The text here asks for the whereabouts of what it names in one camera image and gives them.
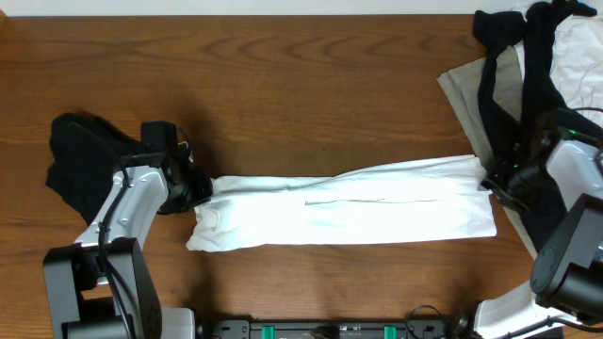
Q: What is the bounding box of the black garment in pile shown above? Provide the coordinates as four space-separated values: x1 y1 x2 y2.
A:
472 0 603 253

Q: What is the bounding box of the folded black cloth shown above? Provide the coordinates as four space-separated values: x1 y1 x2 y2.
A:
46 112 144 224

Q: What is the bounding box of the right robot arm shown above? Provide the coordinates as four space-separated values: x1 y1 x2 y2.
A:
458 108 602 338

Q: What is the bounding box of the beige garment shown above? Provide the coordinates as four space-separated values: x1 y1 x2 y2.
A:
436 45 538 260

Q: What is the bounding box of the white t-shirt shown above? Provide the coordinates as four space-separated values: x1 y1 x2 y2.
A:
186 154 497 252

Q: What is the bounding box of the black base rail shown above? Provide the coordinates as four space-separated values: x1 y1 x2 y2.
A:
197 305 472 339

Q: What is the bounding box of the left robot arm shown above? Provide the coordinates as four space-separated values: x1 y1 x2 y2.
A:
43 113 213 339

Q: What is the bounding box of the white wrinkled garment in pile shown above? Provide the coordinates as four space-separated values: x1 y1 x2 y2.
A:
513 4 603 114

